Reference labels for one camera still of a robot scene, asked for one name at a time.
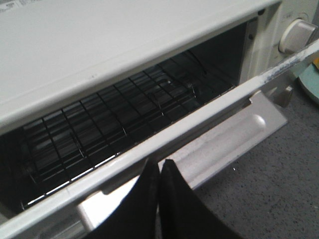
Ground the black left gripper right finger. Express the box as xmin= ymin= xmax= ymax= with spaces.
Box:
xmin=159 ymin=159 xmax=241 ymax=239

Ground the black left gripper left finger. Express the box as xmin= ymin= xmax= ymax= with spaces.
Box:
xmin=85 ymin=161 xmax=160 ymax=239

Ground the metal wire oven rack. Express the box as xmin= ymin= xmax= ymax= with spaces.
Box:
xmin=19 ymin=51 xmax=233 ymax=209

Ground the white Toshiba toaster oven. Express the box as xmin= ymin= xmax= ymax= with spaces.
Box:
xmin=0 ymin=0 xmax=319 ymax=222

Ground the orange striped croissant bread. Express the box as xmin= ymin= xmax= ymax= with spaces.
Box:
xmin=313 ymin=58 xmax=319 ymax=69

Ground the glass oven door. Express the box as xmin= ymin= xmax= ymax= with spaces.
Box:
xmin=0 ymin=41 xmax=319 ymax=239

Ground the light green plate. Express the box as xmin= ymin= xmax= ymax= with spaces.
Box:
xmin=292 ymin=62 xmax=319 ymax=105

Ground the lower oven control knob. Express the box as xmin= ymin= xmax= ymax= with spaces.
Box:
xmin=279 ymin=18 xmax=318 ymax=54

